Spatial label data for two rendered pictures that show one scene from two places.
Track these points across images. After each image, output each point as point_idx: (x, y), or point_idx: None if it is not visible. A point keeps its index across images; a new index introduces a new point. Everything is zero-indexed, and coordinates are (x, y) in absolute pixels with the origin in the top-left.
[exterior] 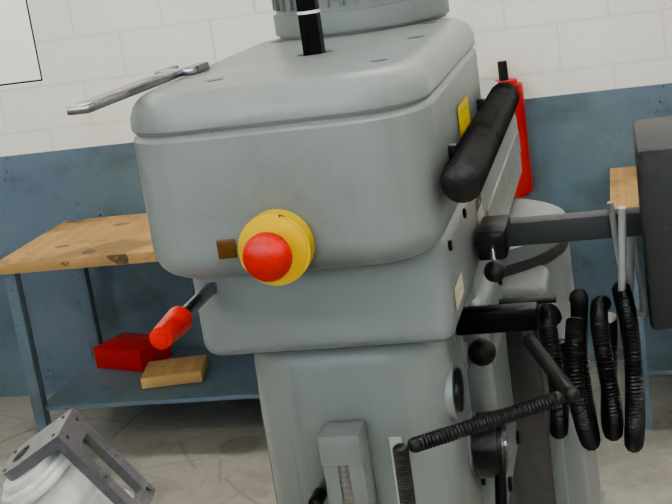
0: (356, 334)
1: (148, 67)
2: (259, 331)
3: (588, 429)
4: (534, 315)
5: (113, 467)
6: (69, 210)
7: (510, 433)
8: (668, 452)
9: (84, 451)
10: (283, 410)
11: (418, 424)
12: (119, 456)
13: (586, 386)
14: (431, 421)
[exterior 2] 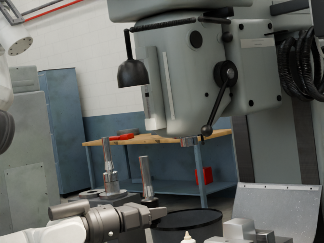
0: (143, 6)
1: None
2: (120, 9)
3: (291, 85)
4: (226, 9)
5: (12, 11)
6: None
7: (264, 89)
8: None
9: (0, 1)
10: (136, 46)
11: (172, 47)
12: (15, 8)
13: (317, 80)
14: (177, 46)
